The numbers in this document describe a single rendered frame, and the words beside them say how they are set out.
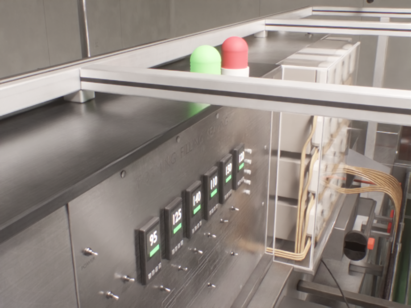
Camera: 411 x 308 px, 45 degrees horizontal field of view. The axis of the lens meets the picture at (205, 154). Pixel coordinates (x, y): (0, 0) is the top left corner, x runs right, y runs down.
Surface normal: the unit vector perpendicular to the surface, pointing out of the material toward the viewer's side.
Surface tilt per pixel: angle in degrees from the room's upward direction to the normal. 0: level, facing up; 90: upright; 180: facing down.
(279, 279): 0
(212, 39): 90
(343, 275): 0
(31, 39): 90
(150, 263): 90
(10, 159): 0
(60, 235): 90
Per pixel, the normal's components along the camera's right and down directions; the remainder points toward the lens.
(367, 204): -0.40, 0.31
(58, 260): 0.91, 0.14
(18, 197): 0.00, -0.94
